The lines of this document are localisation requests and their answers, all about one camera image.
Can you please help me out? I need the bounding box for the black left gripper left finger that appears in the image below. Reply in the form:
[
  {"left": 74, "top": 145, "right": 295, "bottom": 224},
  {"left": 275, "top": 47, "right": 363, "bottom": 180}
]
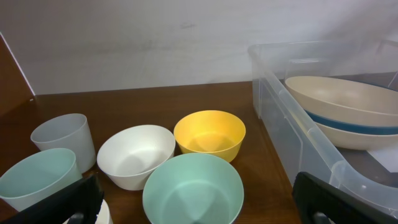
[{"left": 1, "top": 174, "right": 104, "bottom": 224}]

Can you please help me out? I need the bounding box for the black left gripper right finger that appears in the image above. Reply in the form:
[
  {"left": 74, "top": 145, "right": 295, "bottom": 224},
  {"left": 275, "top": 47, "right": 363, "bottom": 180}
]
[{"left": 292, "top": 172, "right": 397, "bottom": 224}]

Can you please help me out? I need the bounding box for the smaller beige plate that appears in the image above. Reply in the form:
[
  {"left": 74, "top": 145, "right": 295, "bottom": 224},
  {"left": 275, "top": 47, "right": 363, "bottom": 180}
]
[{"left": 285, "top": 76, "right": 397, "bottom": 127}]

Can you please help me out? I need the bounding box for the clear plastic storage container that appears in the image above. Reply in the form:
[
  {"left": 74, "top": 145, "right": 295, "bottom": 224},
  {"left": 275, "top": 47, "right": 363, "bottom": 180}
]
[{"left": 248, "top": 40, "right": 397, "bottom": 217}]

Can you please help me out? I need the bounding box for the mint green cup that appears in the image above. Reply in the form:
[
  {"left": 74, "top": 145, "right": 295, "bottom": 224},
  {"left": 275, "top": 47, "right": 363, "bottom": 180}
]
[{"left": 1, "top": 148, "right": 82, "bottom": 212}]

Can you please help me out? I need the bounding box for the white bowl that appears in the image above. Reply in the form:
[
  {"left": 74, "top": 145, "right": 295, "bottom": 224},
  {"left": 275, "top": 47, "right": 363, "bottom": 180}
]
[{"left": 97, "top": 124, "right": 175, "bottom": 190}]

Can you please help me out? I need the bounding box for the grey cup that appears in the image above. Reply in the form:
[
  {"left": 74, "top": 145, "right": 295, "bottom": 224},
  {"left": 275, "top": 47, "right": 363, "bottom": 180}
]
[{"left": 30, "top": 113, "right": 96, "bottom": 173}]

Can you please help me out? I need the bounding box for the white label sticker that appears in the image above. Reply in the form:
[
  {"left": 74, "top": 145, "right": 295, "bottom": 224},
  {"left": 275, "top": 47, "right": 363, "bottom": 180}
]
[{"left": 368, "top": 147, "right": 397, "bottom": 172}]

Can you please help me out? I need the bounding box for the mint green bowl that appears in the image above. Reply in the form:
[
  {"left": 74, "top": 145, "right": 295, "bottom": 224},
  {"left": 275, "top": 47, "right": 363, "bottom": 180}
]
[{"left": 142, "top": 153, "right": 244, "bottom": 224}]

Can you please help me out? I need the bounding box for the yellow bowl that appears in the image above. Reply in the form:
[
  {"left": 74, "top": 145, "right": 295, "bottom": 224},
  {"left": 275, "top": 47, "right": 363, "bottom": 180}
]
[{"left": 174, "top": 110, "right": 246, "bottom": 162}]

